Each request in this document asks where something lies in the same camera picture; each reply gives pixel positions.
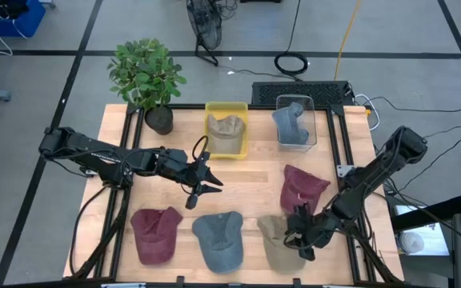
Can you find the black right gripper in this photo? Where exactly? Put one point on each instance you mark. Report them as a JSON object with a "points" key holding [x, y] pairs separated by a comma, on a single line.
{"points": [[312, 228]]}

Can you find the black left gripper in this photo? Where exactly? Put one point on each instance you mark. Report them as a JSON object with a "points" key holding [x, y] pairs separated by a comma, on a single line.
{"points": [[182, 166]]}

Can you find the tan baseball cap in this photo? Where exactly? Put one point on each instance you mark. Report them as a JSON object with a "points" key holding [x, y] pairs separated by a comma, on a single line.
{"points": [[274, 248], [226, 136]]}

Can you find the grey baseball cap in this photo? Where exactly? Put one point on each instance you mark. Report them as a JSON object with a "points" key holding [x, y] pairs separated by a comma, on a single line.
{"points": [[218, 240], [290, 128]]}

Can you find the maroon baseball cap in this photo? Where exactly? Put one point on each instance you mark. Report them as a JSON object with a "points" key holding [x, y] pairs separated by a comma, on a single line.
{"points": [[300, 188], [156, 236]]}

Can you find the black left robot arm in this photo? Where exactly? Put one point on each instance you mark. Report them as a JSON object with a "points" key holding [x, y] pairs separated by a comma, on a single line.
{"points": [[94, 154]]}

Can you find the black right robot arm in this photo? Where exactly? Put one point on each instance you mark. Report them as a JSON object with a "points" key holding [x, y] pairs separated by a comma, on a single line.
{"points": [[374, 176]]}

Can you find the yellow plastic bin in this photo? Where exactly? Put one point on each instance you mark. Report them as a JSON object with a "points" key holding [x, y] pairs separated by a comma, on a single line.
{"points": [[226, 107]]}

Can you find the grey metal corner plate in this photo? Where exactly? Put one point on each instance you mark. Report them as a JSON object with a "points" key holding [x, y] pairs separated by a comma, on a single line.
{"points": [[344, 170]]}

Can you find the clear plastic bin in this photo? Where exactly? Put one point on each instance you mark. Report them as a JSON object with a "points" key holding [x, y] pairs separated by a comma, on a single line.
{"points": [[312, 128]]}

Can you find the green potted plant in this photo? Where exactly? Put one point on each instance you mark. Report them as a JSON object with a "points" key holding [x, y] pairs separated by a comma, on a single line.
{"points": [[146, 76]]}

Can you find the black perforated computer case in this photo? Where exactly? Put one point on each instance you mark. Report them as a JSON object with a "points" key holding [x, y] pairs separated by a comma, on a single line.
{"points": [[314, 92]]}

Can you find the black floor fan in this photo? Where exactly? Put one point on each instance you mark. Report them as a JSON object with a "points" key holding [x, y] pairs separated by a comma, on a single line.
{"points": [[204, 20]]}

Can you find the blue plastic bin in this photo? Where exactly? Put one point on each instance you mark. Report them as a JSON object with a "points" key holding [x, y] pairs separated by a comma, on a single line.
{"points": [[30, 24]]}

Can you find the black aluminium table frame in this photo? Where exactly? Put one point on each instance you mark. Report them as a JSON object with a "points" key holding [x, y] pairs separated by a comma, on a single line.
{"points": [[262, 107]]}

